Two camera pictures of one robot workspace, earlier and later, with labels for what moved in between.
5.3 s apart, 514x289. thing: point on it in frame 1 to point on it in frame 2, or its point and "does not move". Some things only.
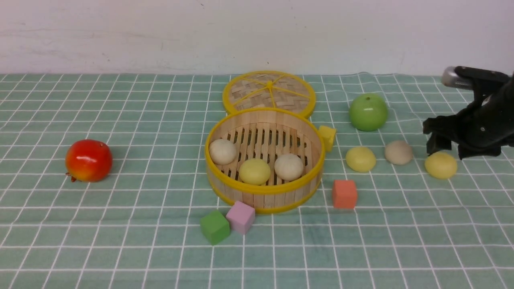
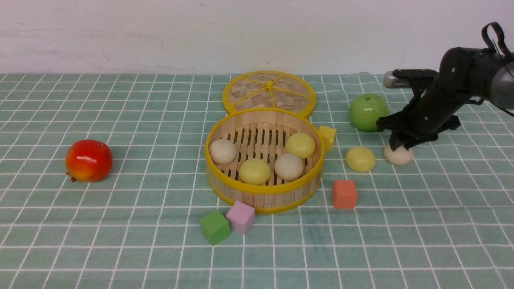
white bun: x=288 y=167 does not move
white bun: x=222 y=151 does not move
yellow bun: x=441 y=165 to x=300 y=145
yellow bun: x=254 y=171 does not move
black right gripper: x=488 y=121 to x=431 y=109
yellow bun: x=361 y=159 does not move
